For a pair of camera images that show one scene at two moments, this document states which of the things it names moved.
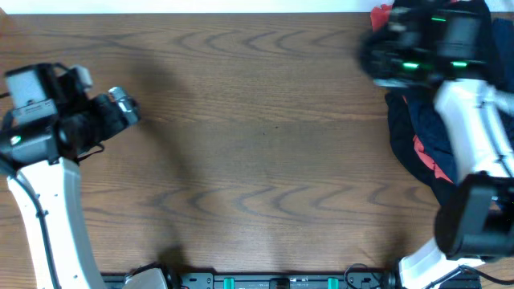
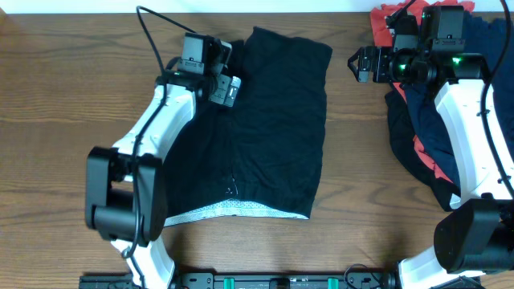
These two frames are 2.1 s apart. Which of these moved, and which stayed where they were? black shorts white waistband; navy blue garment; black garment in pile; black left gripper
Moved: black shorts white waistband; black left gripper
Stayed: black garment in pile; navy blue garment
